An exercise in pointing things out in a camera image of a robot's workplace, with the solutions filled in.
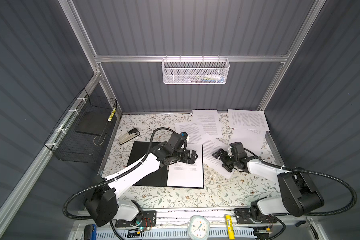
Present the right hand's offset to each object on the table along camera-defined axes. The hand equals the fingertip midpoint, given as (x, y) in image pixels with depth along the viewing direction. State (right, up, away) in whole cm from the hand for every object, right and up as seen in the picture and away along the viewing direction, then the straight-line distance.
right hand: (217, 160), depth 91 cm
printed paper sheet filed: (-2, +8, +11) cm, 14 cm away
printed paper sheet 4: (+28, +11, +15) cm, 34 cm away
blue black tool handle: (-64, -28, -24) cm, 74 cm away
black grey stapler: (-58, +15, +13) cm, 61 cm away
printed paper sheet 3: (-22, -8, -2) cm, 23 cm away
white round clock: (-14, -27, -22) cm, 38 cm away
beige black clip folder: (-37, -11, 0) cm, 38 cm away
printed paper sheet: (+31, +26, +25) cm, 47 cm away
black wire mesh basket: (-72, +16, -19) cm, 76 cm away
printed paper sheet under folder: (-13, +18, +19) cm, 29 cm away
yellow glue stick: (+1, -27, -22) cm, 35 cm away
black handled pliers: (+40, -26, -19) cm, 51 cm away
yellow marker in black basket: (-61, +27, -9) cm, 67 cm away
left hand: (-17, +5, -12) cm, 21 cm away
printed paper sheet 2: (0, +27, +26) cm, 37 cm away
